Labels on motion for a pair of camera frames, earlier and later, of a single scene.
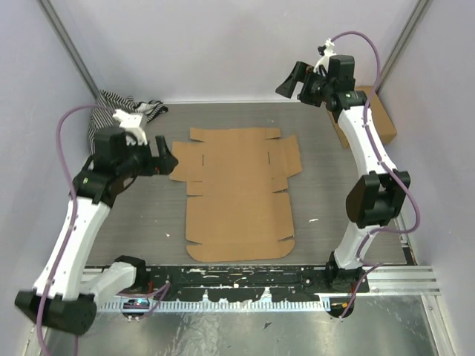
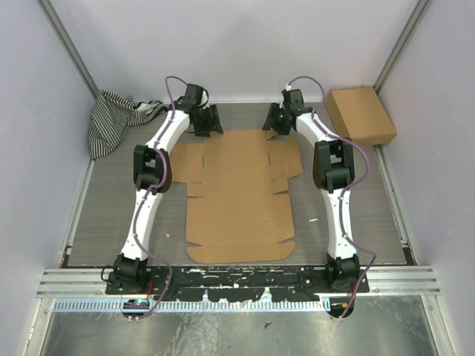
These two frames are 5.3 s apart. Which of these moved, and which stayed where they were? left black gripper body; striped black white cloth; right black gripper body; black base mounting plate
Moved: right black gripper body; left black gripper body
Stayed: striped black white cloth; black base mounting plate
